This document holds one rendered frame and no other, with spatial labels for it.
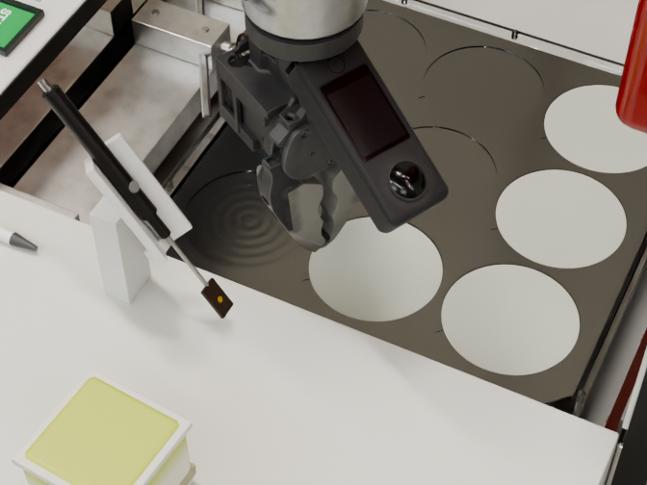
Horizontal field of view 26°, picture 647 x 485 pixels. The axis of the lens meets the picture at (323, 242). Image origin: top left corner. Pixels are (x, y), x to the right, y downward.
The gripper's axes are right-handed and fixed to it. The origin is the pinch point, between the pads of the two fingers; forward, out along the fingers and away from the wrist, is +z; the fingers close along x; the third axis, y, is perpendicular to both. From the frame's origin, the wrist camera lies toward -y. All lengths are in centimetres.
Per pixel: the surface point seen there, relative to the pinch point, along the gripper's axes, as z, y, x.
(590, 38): 15.3, 16.8, -42.4
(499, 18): 15.3, 24.0, -37.0
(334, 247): 7.3, 4.1, -3.8
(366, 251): 7.3, 2.4, -5.6
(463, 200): 7.4, 2.3, -14.9
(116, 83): 9.3, 31.2, 0.3
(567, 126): 7.3, 3.9, -26.9
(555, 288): 7.3, -8.4, -15.1
